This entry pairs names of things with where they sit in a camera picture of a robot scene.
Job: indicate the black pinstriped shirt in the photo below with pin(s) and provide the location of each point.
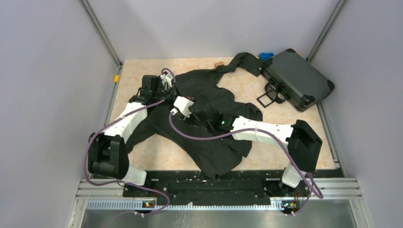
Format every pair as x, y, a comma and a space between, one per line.
213, 157

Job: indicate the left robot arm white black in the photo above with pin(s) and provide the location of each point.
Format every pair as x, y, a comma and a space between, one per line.
107, 152

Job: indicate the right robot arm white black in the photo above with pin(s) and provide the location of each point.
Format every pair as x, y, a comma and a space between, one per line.
300, 143

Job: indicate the brown wooden block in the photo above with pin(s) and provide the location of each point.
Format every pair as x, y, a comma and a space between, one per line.
218, 64

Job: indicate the blue toy piece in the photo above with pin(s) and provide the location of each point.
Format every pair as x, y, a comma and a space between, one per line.
265, 56

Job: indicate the dark grey hard case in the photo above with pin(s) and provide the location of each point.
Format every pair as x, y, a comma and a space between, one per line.
291, 78

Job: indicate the black square frame brooch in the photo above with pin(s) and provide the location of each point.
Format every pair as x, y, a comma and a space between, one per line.
266, 98

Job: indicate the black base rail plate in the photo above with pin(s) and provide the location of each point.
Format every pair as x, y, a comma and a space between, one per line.
235, 188

